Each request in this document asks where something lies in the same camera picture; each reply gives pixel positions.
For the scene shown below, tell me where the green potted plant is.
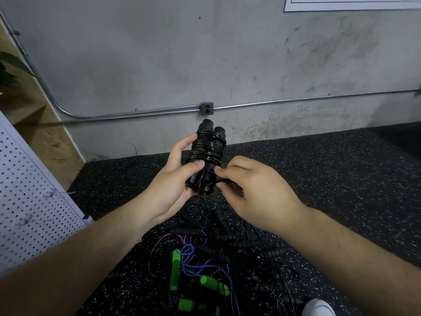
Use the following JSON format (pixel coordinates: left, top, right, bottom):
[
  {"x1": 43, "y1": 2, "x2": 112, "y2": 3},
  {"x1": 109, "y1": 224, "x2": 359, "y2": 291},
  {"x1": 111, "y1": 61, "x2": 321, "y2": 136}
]
[{"x1": 0, "y1": 52, "x2": 34, "y2": 90}]

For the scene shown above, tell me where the person's left forearm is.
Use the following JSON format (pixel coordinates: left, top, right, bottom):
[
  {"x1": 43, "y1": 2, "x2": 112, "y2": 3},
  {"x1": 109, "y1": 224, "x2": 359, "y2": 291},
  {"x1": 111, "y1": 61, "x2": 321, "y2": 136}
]
[{"x1": 0, "y1": 201, "x2": 159, "y2": 316}]

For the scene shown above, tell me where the metal conduit pipe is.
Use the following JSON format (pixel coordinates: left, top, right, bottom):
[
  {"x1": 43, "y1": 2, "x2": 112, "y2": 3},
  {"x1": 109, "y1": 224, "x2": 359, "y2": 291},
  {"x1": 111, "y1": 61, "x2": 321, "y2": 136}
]
[{"x1": 0, "y1": 10, "x2": 421, "y2": 122}]

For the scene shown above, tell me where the person's left hand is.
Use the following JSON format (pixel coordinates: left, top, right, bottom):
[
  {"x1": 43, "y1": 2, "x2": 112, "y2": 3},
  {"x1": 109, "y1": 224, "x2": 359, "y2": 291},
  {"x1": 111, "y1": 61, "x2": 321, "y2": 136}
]
[{"x1": 139, "y1": 133, "x2": 206, "y2": 226}]

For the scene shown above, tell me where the pile of jump ropes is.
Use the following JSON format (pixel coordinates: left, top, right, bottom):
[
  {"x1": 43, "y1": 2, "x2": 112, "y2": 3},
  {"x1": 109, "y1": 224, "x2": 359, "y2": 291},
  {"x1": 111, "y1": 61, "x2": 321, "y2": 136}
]
[{"x1": 148, "y1": 204, "x2": 313, "y2": 316}]

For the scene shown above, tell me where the black foam-handled jump rope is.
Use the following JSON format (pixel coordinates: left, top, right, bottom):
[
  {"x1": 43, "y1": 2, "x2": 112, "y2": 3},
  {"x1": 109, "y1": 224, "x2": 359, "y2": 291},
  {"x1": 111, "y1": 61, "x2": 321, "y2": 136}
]
[{"x1": 182, "y1": 118, "x2": 228, "y2": 196}]

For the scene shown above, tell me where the white right shoe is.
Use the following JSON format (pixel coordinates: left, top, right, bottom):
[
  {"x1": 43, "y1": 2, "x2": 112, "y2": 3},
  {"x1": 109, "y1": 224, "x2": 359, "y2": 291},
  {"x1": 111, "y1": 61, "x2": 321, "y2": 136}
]
[{"x1": 302, "y1": 298, "x2": 337, "y2": 316}]

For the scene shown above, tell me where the white pegboard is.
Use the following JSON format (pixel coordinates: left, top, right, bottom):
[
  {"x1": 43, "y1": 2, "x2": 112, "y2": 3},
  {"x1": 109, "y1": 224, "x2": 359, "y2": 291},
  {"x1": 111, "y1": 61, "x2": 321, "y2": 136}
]
[{"x1": 0, "y1": 111, "x2": 94, "y2": 275}]

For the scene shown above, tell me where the person's right hand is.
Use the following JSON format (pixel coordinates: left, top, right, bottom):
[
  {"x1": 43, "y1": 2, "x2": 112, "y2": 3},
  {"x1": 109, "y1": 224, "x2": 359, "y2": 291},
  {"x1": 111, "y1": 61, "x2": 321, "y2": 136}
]
[{"x1": 214, "y1": 155, "x2": 307, "y2": 236}]

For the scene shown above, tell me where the person's right forearm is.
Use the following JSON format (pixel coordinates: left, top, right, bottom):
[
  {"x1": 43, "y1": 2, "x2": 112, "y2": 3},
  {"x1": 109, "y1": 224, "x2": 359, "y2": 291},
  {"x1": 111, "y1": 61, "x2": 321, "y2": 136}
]
[{"x1": 283, "y1": 207, "x2": 421, "y2": 316}]

